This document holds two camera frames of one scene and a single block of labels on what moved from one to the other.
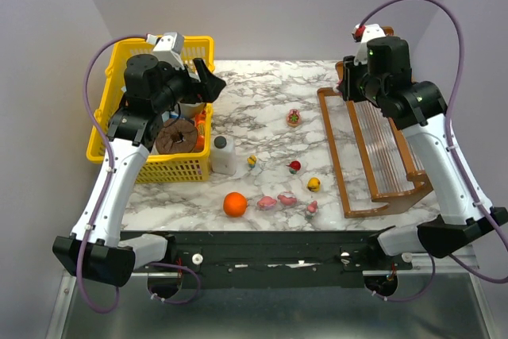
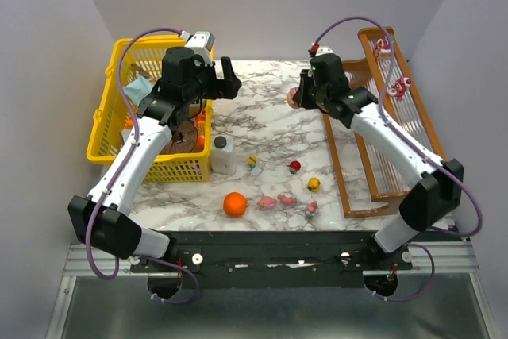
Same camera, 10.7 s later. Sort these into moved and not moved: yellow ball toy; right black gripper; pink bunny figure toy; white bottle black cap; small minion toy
Moved: right black gripper
Not moved: pink bunny figure toy; white bottle black cap; yellow ball toy; small minion toy
